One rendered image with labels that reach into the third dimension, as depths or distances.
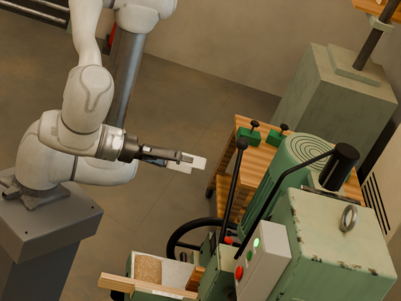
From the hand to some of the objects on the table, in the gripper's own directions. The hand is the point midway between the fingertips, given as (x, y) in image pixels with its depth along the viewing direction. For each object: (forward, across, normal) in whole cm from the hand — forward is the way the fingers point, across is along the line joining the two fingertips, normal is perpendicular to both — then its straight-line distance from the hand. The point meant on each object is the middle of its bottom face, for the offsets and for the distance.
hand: (194, 165), depth 198 cm
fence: (+25, -18, -39) cm, 49 cm away
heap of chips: (0, -27, -30) cm, 40 cm away
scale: (+25, -14, -35) cm, 45 cm away
